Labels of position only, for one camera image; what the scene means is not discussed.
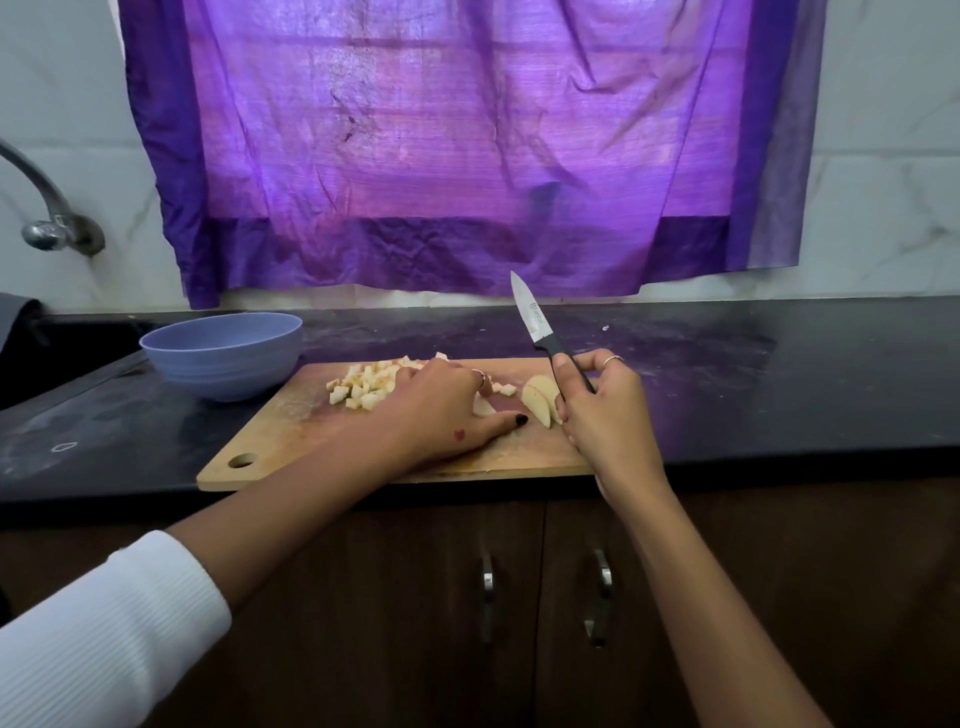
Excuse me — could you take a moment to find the purple cloth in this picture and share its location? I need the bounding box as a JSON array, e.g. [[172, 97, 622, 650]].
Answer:
[[117, 0, 830, 311]]

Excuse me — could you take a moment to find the metal cabinet handle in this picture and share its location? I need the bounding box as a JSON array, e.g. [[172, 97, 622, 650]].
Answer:
[[582, 546, 617, 647], [477, 549, 500, 647]]

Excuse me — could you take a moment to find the person's left forearm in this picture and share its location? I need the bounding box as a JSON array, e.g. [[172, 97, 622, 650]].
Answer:
[[168, 427, 399, 609]]

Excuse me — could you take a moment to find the dark sink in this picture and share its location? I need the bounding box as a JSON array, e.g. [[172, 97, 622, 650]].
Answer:
[[0, 315, 159, 414]]

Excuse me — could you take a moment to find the wooden cutting board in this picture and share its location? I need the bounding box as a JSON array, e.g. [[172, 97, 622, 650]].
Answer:
[[196, 355, 602, 494]]

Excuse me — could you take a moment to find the grey cloth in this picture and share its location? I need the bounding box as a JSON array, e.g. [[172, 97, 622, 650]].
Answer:
[[0, 292, 44, 362]]

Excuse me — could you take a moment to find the black handled knife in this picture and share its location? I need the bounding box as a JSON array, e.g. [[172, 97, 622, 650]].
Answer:
[[508, 270, 599, 396]]

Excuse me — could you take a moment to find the person's right forearm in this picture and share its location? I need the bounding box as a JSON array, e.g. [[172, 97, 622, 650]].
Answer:
[[607, 468, 834, 728]]

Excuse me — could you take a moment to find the pile of diced potato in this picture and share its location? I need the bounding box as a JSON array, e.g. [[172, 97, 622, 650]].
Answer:
[[325, 351, 519, 413]]

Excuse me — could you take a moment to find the person's left hand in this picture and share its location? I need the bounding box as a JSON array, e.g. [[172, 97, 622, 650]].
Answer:
[[352, 357, 531, 479]]

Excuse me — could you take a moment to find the potato slice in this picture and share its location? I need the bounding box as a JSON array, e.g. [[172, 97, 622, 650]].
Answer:
[[520, 373, 564, 431]]

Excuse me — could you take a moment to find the metal faucet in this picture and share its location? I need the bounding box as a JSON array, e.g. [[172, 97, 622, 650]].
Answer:
[[0, 139, 108, 258]]

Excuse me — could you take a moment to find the person's right hand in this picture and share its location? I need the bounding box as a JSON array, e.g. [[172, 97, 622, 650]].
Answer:
[[549, 348, 666, 497]]

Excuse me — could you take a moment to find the blue bowl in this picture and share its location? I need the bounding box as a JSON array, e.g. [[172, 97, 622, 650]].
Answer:
[[139, 310, 306, 404]]

